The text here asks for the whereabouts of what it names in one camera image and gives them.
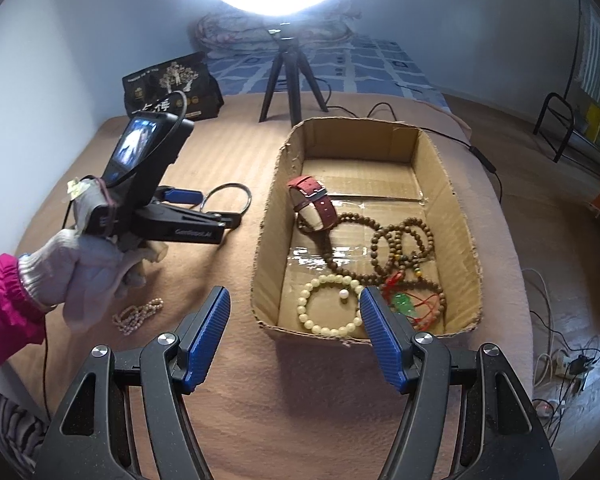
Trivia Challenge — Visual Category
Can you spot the dark metal bangle ring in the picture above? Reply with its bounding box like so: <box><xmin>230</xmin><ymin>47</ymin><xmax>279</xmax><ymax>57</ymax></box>
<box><xmin>199</xmin><ymin>181</ymin><xmax>252</xmax><ymax>231</ymax></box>

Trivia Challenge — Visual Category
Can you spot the green pendant red cord necklace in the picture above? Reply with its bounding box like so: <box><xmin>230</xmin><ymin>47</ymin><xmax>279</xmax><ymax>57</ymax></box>
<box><xmin>381</xmin><ymin>268</ymin><xmax>444</xmax><ymax>331</ymax></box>

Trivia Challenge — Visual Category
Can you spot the red strap wrist watch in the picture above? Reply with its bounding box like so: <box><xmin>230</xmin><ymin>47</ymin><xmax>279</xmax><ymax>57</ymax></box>
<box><xmin>287</xmin><ymin>174</ymin><xmax>338</xmax><ymax>233</ymax></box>

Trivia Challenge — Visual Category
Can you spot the pale yellow bead bracelet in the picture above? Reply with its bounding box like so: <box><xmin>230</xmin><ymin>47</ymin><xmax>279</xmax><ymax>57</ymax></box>
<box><xmin>296</xmin><ymin>272</ymin><xmax>368</xmax><ymax>338</ymax></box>

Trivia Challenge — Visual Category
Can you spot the brown wooden bead necklace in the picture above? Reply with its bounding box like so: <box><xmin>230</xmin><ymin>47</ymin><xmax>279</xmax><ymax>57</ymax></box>
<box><xmin>296</xmin><ymin>211</ymin><xmax>448</xmax><ymax>334</ymax></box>

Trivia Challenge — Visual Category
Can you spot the pink jacket sleeve forearm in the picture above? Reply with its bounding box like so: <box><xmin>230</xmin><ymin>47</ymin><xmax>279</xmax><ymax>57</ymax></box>
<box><xmin>0</xmin><ymin>254</ymin><xmax>46</xmax><ymax>366</ymax></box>

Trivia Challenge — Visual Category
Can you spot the white-gloved left hand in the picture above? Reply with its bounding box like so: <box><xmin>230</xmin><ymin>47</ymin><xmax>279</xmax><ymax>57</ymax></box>
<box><xmin>17</xmin><ymin>176</ymin><xmax>169</xmax><ymax>334</ymax></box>

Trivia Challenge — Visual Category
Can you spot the black printed gift bag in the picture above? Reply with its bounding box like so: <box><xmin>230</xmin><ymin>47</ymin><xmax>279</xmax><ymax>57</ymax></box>
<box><xmin>122</xmin><ymin>51</ymin><xmax>224</xmax><ymax>120</ymax></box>

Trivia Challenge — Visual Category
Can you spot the brown cardboard box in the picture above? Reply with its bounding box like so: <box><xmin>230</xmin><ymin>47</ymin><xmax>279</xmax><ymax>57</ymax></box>
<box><xmin>251</xmin><ymin>117</ymin><xmax>482</xmax><ymax>344</ymax></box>

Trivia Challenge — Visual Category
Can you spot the folded floral blanket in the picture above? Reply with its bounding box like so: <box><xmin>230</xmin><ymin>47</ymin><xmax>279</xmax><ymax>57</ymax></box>
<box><xmin>193</xmin><ymin>6</ymin><xmax>356</xmax><ymax>53</ymax></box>

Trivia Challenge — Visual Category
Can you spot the black light tripod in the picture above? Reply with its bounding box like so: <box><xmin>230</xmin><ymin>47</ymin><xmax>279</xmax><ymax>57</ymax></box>
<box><xmin>259</xmin><ymin>22</ymin><xmax>328</xmax><ymax>126</ymax></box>

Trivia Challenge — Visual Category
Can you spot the blue patterned bed quilt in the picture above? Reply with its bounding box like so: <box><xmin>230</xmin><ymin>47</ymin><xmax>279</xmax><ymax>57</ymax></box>
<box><xmin>208</xmin><ymin>35</ymin><xmax>449</xmax><ymax>110</ymax></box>

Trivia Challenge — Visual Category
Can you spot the black metal rack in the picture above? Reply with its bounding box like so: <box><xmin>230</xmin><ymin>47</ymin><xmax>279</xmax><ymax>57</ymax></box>
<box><xmin>532</xmin><ymin>92</ymin><xmax>600</xmax><ymax>177</ymax></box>

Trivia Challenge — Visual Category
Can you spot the floor power strip with cables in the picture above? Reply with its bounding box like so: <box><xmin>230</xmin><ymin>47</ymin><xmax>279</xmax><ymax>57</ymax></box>
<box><xmin>521</xmin><ymin>266</ymin><xmax>600</xmax><ymax>441</ymax></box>

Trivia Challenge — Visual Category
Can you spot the black power cable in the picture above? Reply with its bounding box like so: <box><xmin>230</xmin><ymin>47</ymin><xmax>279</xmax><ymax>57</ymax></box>
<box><xmin>324</xmin><ymin>79</ymin><xmax>504</xmax><ymax>206</ymax></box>

